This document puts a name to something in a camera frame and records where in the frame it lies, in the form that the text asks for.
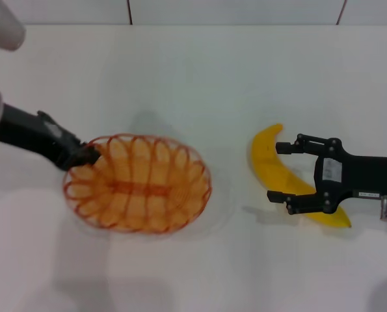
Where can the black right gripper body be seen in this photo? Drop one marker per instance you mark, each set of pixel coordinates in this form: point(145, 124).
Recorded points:
point(365, 175)

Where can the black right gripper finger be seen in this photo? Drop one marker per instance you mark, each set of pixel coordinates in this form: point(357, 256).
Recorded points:
point(287, 148)
point(302, 203)

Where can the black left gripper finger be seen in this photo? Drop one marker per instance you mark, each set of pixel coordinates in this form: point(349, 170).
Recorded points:
point(92, 152)
point(77, 162)

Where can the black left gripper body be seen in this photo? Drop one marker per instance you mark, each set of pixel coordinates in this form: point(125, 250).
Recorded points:
point(40, 136)

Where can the yellow banana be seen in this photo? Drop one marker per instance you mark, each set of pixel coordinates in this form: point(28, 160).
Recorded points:
point(271, 165)

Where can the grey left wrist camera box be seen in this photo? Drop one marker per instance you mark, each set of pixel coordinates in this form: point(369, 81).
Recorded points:
point(1, 26)

